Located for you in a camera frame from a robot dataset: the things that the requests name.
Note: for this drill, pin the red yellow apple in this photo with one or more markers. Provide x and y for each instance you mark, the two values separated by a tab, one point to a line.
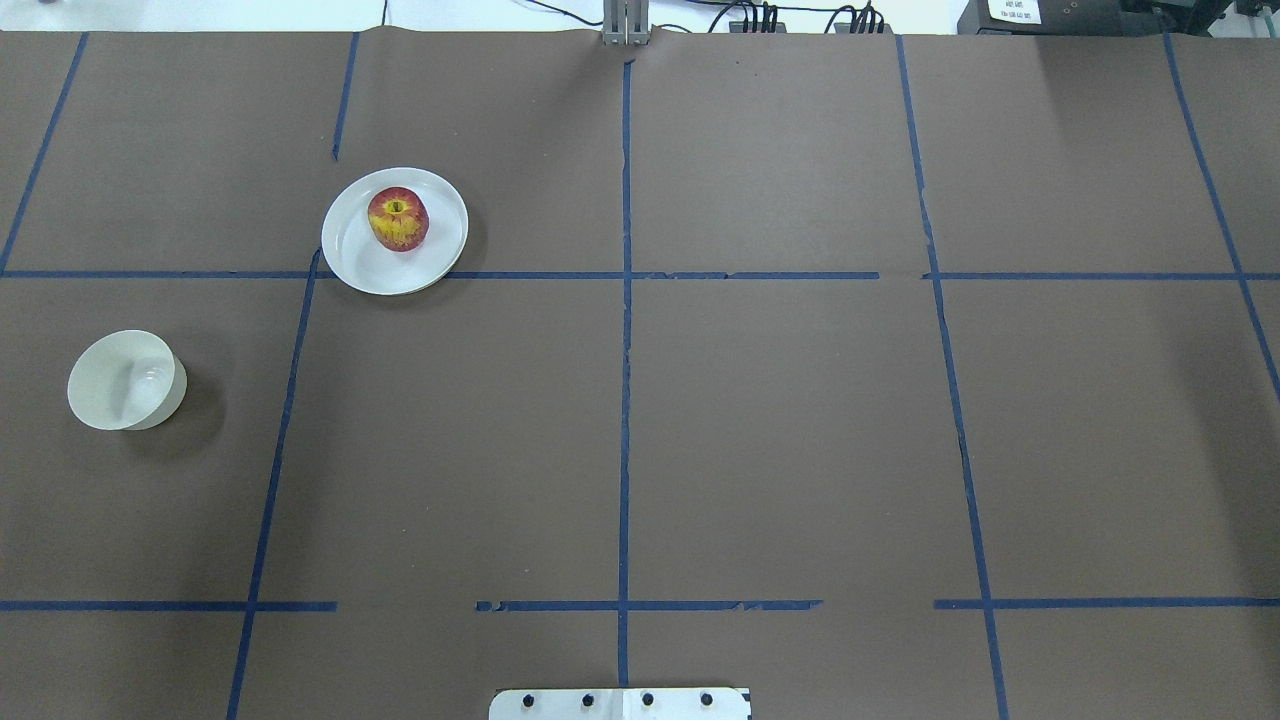
398	219

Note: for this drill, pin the white round plate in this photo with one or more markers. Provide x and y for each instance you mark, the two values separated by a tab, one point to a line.
356	257

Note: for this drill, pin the white bowl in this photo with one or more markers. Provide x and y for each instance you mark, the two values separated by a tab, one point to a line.
128	380

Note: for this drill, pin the brown paper table cover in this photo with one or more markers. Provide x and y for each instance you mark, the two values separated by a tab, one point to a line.
915	378

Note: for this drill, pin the black device with label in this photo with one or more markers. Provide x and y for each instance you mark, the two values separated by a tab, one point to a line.
1089	18

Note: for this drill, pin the grey metal camera post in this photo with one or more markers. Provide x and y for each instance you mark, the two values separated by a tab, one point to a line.
626	22

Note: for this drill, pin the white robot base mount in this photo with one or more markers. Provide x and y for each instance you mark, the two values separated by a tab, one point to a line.
622	703

